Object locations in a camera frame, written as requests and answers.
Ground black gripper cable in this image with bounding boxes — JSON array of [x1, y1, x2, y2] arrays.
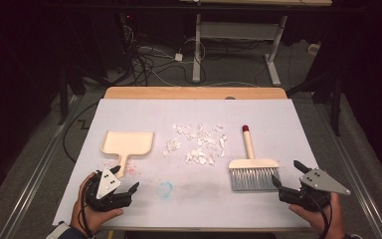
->
[[302, 192, 333, 239], [80, 178, 96, 239]]

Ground tangle of floor cables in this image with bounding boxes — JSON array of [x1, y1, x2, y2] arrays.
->
[[118, 19, 210, 88]]

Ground pile of white paper scraps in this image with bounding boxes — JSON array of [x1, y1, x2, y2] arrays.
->
[[162, 122, 228, 166]]

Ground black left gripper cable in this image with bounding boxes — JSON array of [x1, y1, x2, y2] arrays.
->
[[80, 178, 96, 239]]

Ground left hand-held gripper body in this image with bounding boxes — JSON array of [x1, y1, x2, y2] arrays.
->
[[85, 167, 133, 212]]

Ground person's right hand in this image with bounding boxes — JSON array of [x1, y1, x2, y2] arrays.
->
[[288, 192, 346, 239]]

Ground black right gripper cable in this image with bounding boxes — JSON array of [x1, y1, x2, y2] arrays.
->
[[302, 192, 333, 239]]

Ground cream plastic dustpan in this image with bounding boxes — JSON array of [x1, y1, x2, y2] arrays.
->
[[99, 130, 155, 179]]

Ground white metal desk frame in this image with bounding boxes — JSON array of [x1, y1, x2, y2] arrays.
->
[[178, 0, 333, 88]]

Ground black floor cable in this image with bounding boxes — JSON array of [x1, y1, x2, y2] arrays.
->
[[62, 102, 99, 163]]

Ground black metal stand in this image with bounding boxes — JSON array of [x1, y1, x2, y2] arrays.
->
[[57, 64, 70, 126]]

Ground metal floor rail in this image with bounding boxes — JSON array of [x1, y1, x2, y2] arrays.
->
[[314, 99, 382, 239], [0, 95, 79, 239]]

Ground person's left hand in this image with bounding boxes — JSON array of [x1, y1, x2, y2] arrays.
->
[[70, 172, 124, 235]]

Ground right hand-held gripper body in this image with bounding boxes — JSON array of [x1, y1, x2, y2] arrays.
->
[[278, 167, 351, 212]]

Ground white table cover sheet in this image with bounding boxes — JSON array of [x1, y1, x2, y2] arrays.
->
[[52, 98, 343, 230]]

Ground cream hand brush grey bristles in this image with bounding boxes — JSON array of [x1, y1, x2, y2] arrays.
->
[[228, 124, 282, 192]]

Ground wooden table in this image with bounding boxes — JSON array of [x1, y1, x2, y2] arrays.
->
[[98, 87, 312, 233]]

